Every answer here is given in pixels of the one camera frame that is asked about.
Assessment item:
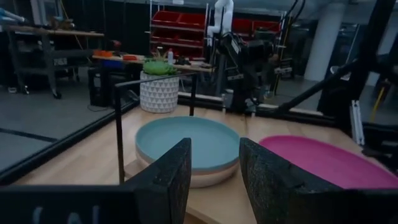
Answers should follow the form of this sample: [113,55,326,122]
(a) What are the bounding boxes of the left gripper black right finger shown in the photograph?
[239,137,341,224]

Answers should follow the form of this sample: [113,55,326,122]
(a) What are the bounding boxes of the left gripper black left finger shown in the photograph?
[124,138,192,224]

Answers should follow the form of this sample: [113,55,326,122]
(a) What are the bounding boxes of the beige plate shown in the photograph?
[136,149,240,189]

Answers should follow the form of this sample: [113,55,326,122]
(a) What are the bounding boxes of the light blue plate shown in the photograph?
[135,116,241,172]

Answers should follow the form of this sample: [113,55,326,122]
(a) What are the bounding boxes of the black metal wooden shelf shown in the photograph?
[114,72,259,224]

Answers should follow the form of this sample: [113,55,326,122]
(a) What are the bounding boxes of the pink plate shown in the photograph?
[258,134,398,190]

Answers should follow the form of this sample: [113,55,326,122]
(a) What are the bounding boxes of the white triangle pattern planter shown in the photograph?
[139,70,180,114]

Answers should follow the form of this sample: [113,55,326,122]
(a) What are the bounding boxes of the aluminium extrusion bar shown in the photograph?
[350,99,366,146]

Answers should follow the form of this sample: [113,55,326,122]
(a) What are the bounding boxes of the green plant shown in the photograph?
[142,51,178,77]

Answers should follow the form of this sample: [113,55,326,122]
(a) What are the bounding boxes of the wooden background table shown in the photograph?
[92,53,216,74]

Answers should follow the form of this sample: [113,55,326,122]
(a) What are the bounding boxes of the blue bin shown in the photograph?
[101,59,124,70]

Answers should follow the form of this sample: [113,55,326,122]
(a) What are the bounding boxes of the white pillar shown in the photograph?
[303,2,346,82]

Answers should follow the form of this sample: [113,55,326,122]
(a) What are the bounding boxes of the red bin storage rack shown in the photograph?
[149,9,280,60]

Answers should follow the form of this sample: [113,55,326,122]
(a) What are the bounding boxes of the grey metal workbench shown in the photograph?
[0,24,105,100]

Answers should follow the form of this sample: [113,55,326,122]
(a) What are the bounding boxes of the black metal rig frame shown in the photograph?
[273,0,398,128]

